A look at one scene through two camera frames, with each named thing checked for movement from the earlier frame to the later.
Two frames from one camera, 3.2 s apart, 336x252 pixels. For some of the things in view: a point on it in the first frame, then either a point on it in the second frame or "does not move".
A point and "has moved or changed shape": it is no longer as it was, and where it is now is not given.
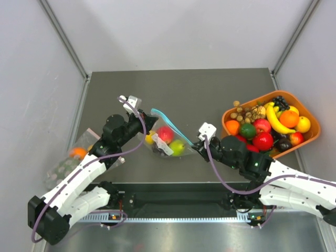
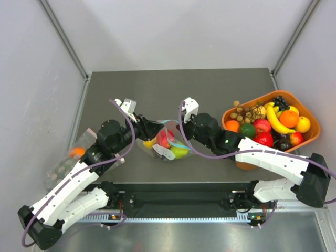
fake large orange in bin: x=289 y=118 does not move
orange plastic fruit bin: x=315 y=129 does not move
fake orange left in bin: x=233 y=127 does not move
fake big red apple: x=263 y=140 does not move
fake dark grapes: x=156 y=149 -> x=164 y=158
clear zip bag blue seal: x=165 y=138 has moved or changed shape
